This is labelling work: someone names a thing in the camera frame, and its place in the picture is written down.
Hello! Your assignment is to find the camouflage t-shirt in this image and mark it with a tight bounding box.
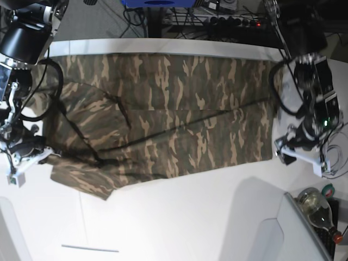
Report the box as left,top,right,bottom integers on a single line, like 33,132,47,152
42,54,275,200

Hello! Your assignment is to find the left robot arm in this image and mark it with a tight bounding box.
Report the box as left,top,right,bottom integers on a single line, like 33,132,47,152
264,1,343,177

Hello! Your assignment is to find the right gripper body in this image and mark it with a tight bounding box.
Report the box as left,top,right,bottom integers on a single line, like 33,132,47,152
1,119,46,166

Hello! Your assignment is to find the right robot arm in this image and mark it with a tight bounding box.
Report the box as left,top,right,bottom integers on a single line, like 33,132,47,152
1,1,69,187

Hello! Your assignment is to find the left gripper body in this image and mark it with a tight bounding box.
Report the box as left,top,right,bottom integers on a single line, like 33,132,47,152
285,105,341,151

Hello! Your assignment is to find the light blue coiled cable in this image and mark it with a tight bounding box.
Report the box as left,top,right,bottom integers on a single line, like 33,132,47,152
318,130,348,179

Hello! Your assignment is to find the green tape roll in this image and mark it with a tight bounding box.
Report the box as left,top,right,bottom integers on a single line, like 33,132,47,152
321,183,335,199

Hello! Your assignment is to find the white label plate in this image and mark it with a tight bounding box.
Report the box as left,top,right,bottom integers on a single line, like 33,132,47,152
61,244,119,253

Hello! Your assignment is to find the black power strip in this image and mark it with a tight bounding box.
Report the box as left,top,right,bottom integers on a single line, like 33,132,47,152
208,15,265,28

